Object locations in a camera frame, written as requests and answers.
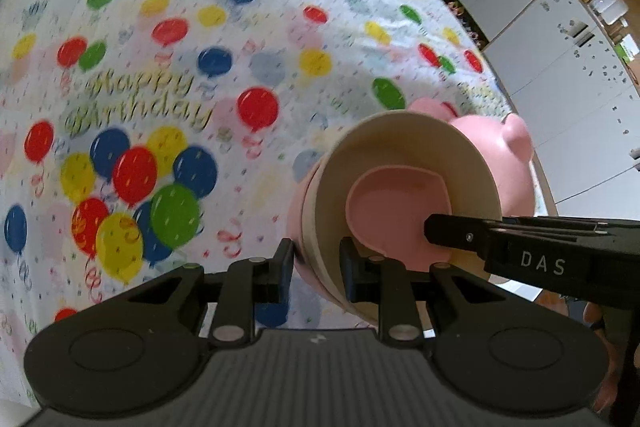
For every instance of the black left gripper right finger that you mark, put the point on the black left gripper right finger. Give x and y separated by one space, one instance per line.
362 278

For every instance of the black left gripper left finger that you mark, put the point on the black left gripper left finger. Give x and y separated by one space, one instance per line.
272 277

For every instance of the pink bear-shaped plate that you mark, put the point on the pink bear-shaped plate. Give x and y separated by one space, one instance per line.
506 146

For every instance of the white tall storage cabinets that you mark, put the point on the white tall storage cabinets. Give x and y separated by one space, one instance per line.
571 70

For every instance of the cream round bowl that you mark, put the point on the cream round bowl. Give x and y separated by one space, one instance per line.
317 220

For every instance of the small pink bear bowl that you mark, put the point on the small pink bear bowl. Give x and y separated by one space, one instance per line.
386 209

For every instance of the balloon birthday tablecloth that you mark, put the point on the balloon birthday tablecloth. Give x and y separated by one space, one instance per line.
138 135

